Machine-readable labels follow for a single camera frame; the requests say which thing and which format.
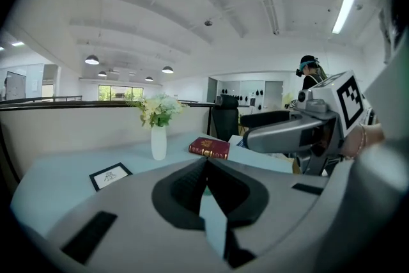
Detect glass windows and doors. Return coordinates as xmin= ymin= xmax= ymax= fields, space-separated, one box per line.
xmin=98 ymin=84 xmax=144 ymax=102

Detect black mesh office chair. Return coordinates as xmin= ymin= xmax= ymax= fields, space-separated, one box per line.
xmin=212 ymin=93 xmax=240 ymax=143

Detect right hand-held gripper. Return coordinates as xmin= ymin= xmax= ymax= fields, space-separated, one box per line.
xmin=239 ymin=69 xmax=366 ymax=176

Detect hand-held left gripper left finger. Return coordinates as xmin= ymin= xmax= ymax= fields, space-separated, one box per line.
xmin=31 ymin=156 xmax=231 ymax=273

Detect pastel artificial flower bouquet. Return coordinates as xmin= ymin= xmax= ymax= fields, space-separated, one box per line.
xmin=127 ymin=92 xmax=190 ymax=129

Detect row of black wall-mounted items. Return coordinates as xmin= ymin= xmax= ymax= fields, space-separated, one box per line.
xmin=219 ymin=87 xmax=266 ymax=113

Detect thin wrist bracelet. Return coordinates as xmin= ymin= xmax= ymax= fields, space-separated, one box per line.
xmin=357 ymin=123 xmax=367 ymax=152

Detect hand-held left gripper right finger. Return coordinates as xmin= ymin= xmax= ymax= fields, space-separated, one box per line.
xmin=206 ymin=157 xmax=330 ymax=273

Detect white vase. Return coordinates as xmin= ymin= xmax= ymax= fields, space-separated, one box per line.
xmin=150 ymin=125 xmax=168 ymax=161

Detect person's right forearm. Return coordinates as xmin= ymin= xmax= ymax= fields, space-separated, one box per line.
xmin=343 ymin=122 xmax=387 ymax=161

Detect black picture frame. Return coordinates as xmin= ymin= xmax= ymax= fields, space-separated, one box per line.
xmin=89 ymin=162 xmax=134 ymax=192

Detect long ceiling tube light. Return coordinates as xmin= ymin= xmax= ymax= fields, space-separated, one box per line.
xmin=330 ymin=0 xmax=359 ymax=35

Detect dark red hardcover book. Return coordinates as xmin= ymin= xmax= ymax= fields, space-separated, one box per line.
xmin=189 ymin=136 xmax=231 ymax=160

